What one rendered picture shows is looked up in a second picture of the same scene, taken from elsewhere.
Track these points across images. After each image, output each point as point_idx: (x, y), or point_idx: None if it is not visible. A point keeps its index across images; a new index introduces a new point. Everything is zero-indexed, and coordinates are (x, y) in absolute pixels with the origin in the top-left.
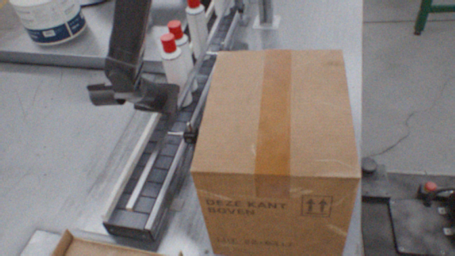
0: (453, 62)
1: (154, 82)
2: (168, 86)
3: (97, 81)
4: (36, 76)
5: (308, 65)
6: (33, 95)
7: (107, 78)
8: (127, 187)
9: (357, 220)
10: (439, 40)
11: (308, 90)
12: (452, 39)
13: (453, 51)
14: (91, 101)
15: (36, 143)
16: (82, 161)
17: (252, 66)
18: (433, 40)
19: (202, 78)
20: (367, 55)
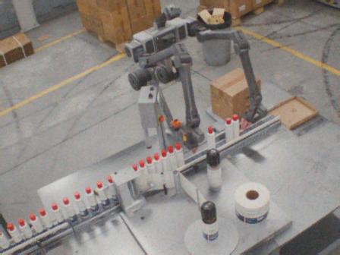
0: (39, 212)
1: (249, 109)
2: (244, 114)
3: (263, 107)
4: (275, 198)
5: (220, 83)
6: (281, 187)
7: (262, 99)
8: (269, 124)
9: None
10: (17, 227)
11: (227, 80)
12: (14, 222)
13: (27, 216)
14: (267, 112)
15: (289, 162)
16: (277, 147)
17: (230, 89)
18: (19, 229)
19: (221, 143)
20: (51, 250)
